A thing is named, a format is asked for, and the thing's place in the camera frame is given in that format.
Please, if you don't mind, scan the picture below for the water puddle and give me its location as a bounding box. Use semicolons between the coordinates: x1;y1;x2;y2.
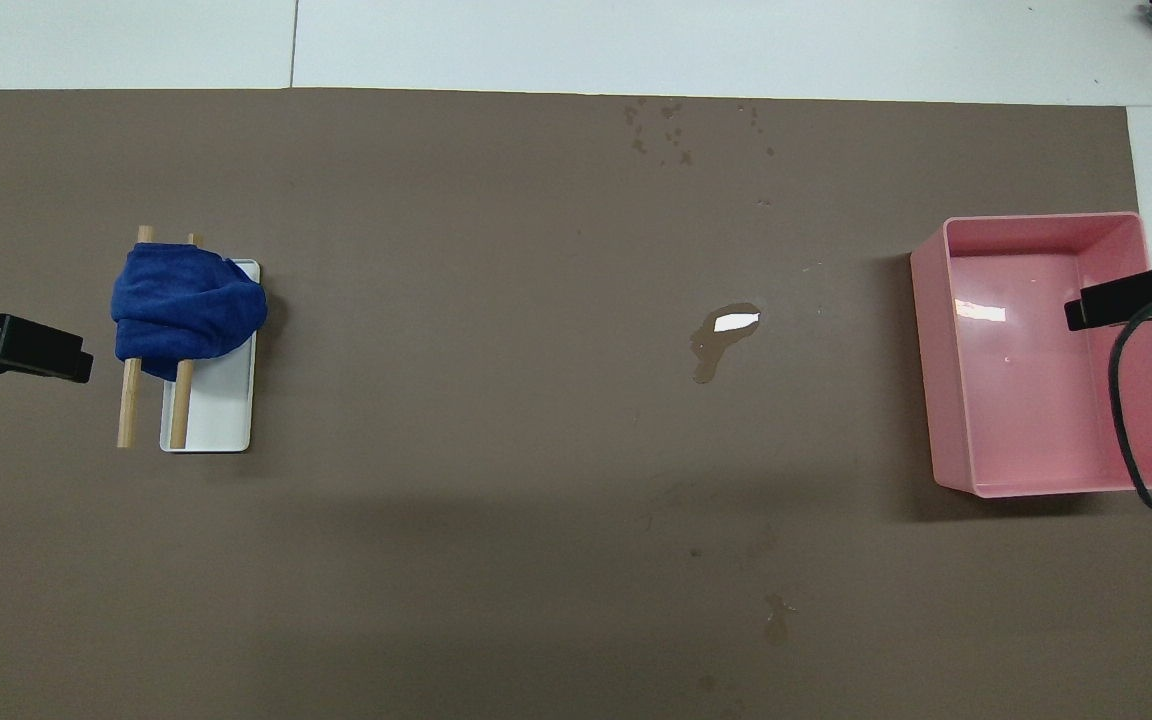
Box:
690;302;763;385

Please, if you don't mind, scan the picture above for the brown table mat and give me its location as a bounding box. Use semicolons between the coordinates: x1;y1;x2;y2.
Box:
0;88;1152;720

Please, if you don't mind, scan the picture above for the blue towel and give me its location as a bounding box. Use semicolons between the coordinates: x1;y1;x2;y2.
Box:
111;243;269;383

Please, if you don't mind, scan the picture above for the pink plastic bin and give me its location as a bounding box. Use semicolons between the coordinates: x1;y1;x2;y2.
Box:
910;211;1152;499

